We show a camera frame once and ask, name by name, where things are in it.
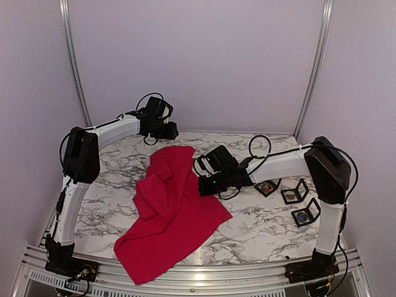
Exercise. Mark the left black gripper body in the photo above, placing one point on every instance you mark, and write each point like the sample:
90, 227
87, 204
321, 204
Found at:
163, 133

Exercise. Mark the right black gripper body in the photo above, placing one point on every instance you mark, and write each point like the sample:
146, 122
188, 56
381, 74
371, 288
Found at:
212, 188

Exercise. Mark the red t-shirt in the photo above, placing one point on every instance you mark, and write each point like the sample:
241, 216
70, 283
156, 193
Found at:
174, 220

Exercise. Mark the brown round brooch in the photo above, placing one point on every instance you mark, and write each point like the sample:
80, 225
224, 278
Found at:
267, 187

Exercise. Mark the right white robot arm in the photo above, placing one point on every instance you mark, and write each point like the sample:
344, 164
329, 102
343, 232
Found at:
319, 165

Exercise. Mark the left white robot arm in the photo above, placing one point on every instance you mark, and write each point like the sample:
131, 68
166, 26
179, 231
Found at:
79, 155

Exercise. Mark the black open display box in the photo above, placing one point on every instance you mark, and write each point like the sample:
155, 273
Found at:
301, 191
313, 210
274, 183

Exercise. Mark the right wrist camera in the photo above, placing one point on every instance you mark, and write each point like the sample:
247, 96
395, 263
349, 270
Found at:
201, 164

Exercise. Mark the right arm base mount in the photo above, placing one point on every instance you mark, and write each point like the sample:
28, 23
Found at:
318, 266

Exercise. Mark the left aluminium frame post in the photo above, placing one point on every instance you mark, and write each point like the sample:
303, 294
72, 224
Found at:
70, 46

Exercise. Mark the aluminium frame post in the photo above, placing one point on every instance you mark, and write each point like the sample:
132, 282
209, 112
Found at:
316, 66
70, 46

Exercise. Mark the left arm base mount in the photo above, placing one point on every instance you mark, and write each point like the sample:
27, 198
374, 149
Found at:
72, 269

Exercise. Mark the right aluminium frame post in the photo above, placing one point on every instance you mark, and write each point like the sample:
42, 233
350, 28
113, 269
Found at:
316, 66

